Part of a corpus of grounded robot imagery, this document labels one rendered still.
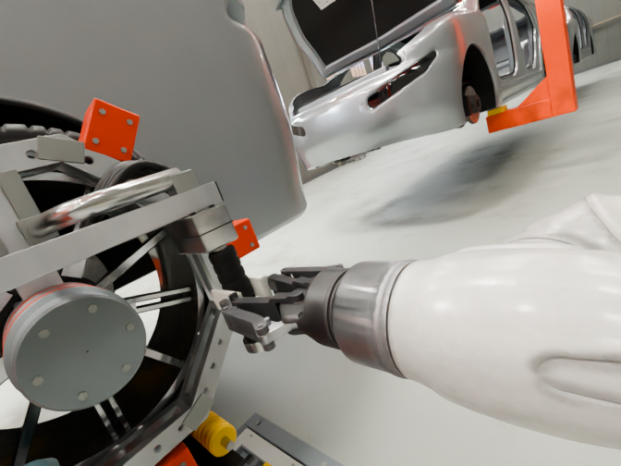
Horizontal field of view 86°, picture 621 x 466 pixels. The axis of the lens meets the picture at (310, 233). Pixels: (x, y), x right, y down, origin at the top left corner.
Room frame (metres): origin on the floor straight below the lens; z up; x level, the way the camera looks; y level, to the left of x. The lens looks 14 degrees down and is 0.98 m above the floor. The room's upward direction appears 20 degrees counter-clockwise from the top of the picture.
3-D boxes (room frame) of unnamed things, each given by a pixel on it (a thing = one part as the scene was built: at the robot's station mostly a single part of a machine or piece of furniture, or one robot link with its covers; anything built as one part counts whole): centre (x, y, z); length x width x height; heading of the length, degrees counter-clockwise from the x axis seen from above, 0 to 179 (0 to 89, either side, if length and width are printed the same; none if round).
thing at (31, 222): (0.46, 0.25, 1.03); 0.19 x 0.18 x 0.11; 42
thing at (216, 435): (0.64, 0.38, 0.51); 0.29 x 0.06 x 0.06; 42
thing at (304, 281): (0.37, 0.04, 0.83); 0.11 x 0.01 x 0.04; 30
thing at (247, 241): (0.70, 0.17, 0.85); 0.09 x 0.08 x 0.07; 132
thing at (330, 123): (4.59, -2.35, 1.49); 4.95 x 1.86 x 1.59; 132
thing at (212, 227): (0.45, 0.14, 0.93); 0.09 x 0.05 x 0.05; 42
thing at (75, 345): (0.43, 0.35, 0.85); 0.21 x 0.14 x 0.14; 42
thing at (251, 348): (0.42, 0.12, 0.83); 0.04 x 0.04 x 0.16
